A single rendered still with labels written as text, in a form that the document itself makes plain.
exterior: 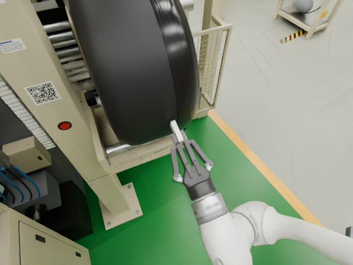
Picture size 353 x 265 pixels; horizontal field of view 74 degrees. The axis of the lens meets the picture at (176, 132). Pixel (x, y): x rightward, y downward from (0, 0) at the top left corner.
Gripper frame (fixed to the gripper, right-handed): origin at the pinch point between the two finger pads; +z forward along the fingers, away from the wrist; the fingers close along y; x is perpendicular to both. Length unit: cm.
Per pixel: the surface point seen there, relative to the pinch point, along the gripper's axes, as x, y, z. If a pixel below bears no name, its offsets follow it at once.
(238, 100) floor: 132, -103, 53
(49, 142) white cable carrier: 20.7, 41.0, 19.4
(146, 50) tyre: -18.7, 3.1, 16.4
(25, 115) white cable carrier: 5.0, 41.2, 23.4
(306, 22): 137, -238, 123
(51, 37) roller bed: 14, 29, 61
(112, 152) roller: 25.7, 21.2, 9.3
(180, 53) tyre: -17.1, -5.4, 14.3
